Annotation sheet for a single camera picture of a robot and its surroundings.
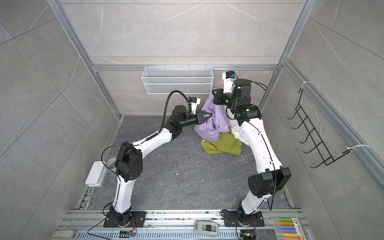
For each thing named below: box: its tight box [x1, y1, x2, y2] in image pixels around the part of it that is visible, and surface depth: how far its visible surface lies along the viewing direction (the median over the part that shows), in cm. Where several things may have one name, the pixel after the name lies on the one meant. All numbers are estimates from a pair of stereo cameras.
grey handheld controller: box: [193, 220, 219, 237], surface depth 70 cm
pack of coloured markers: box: [271, 217, 308, 240], surface depth 71 cm
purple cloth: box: [193, 93, 230, 141], surface depth 81 cm
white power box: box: [85, 161, 107, 188], surface depth 86 cm
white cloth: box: [230, 128, 250, 146], surface depth 102 cm
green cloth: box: [200, 131, 243, 156], surface depth 100 cm
